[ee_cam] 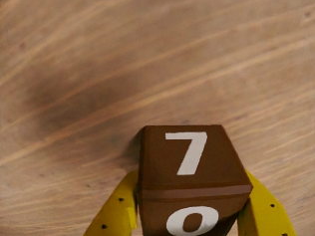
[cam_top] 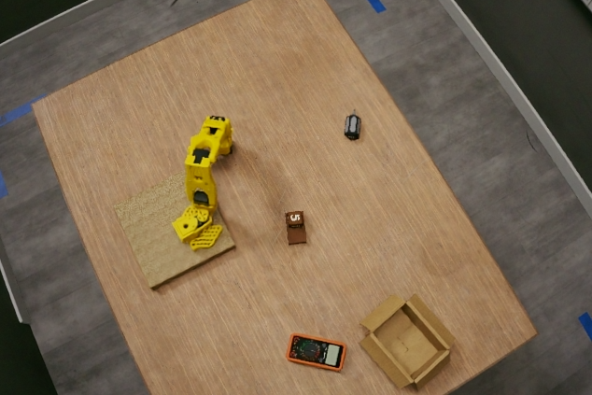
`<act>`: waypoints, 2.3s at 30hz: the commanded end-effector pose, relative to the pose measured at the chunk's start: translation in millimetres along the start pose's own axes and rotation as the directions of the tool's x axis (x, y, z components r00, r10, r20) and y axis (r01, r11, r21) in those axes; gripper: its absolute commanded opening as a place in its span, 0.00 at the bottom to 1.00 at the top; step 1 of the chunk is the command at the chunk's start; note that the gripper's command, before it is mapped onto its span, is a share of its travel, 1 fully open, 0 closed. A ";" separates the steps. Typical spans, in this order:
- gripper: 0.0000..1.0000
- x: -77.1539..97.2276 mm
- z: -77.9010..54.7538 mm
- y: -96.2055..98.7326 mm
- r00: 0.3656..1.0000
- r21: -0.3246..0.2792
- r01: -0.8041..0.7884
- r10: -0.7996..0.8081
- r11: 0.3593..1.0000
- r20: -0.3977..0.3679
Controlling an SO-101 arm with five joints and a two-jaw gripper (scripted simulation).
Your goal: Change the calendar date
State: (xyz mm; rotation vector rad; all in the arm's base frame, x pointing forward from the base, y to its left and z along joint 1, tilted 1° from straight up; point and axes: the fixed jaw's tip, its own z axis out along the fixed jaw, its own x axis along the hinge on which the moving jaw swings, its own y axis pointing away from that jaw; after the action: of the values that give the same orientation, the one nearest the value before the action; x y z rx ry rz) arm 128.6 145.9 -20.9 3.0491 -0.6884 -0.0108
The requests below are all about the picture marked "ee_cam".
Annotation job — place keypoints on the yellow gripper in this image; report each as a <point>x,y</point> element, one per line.
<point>261,215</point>

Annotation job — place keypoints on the brown cube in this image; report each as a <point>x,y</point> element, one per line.
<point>191,181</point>

